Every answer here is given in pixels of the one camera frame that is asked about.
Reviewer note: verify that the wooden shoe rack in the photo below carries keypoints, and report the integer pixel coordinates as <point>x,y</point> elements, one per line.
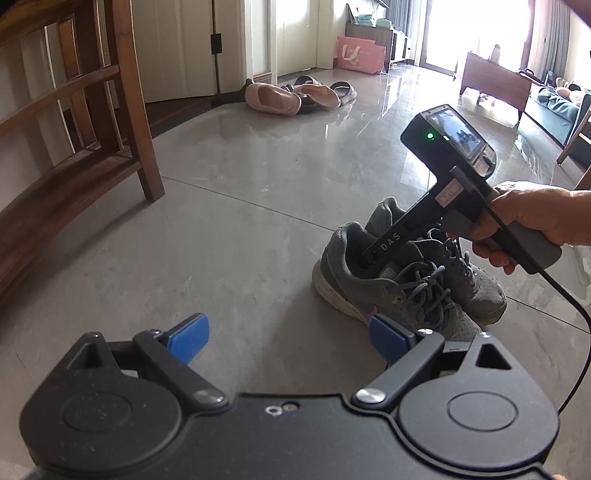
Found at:
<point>60,194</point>

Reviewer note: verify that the wooden media cabinet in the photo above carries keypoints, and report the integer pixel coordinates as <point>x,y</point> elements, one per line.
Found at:
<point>399,46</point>

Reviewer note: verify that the grey sneaker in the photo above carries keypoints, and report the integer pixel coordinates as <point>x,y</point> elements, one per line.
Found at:
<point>369,290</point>
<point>480,286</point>

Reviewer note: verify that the pink shopping bag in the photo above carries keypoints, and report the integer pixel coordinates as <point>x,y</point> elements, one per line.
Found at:
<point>358,55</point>

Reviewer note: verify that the person's right forearm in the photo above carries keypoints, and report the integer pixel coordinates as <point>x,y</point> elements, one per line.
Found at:
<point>584,217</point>

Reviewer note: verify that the blue sofa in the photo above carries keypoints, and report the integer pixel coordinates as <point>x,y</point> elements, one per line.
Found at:
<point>549,110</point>

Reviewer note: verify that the person's right hand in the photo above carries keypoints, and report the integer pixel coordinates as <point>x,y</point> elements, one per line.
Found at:
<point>540,207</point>

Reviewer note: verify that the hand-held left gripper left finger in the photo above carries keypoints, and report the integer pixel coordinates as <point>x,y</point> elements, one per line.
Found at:
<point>189,337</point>

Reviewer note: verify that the white closet door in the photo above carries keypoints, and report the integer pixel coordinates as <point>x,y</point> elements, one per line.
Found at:
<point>180,46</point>

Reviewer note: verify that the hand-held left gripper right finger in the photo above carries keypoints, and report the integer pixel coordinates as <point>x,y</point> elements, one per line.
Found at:
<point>390,339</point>

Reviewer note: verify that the wooden coffee table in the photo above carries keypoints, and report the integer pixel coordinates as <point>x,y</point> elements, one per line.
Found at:
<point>494,78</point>

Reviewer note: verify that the wooden chair frame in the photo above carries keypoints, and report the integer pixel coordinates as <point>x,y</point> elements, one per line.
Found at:
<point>577,134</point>

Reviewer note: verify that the dark grey slipper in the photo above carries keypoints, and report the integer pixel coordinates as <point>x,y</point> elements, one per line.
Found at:
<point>346,92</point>
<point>304,82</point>

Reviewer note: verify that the pink slipper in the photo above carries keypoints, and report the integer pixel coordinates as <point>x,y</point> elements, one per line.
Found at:
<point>272,99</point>
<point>321,97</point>

